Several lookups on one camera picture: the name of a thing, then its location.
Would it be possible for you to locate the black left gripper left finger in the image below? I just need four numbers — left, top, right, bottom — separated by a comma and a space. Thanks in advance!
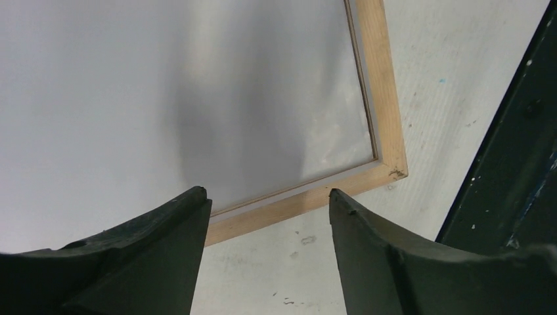
1, 186, 212, 314

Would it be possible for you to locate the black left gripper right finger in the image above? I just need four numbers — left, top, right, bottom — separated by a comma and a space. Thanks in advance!
329, 188, 556, 314

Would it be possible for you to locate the white photo paper sheet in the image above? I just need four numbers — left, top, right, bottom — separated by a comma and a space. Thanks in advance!
1, 1, 378, 253

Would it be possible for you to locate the light wooden picture frame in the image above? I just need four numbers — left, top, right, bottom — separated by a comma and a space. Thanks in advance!
205, 1, 409, 246

